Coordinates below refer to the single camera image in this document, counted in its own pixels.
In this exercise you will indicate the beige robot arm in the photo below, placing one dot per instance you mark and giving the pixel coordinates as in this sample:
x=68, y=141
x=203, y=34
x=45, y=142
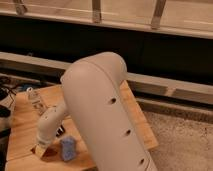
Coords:
x=92, y=98

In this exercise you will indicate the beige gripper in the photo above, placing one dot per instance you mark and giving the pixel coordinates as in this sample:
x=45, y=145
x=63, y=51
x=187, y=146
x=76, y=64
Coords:
x=41, y=147

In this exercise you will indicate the red pepper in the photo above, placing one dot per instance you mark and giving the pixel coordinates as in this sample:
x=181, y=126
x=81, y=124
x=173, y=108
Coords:
x=50, y=152

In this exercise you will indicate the small black object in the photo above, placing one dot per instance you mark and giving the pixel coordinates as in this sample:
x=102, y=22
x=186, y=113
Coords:
x=60, y=131

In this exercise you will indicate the wooden board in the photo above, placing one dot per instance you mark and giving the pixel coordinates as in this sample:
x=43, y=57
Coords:
x=23, y=132

